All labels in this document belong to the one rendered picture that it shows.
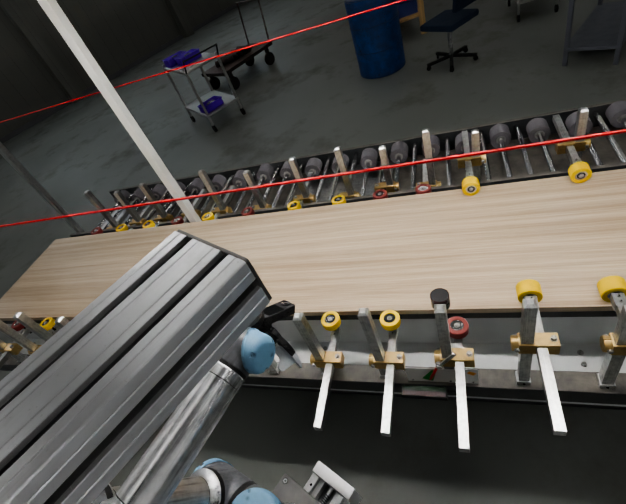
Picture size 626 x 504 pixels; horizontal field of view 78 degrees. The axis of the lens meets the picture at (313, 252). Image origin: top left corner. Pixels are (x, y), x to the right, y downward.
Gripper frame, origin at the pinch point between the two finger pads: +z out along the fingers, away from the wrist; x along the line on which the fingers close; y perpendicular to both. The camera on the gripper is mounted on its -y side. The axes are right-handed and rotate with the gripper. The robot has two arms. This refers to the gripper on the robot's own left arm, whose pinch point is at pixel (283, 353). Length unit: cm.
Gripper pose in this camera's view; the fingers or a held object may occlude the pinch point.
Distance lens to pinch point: 110.9
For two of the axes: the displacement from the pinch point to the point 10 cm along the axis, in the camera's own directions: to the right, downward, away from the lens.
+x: 7.4, 2.6, -6.2
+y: -6.0, 6.7, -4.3
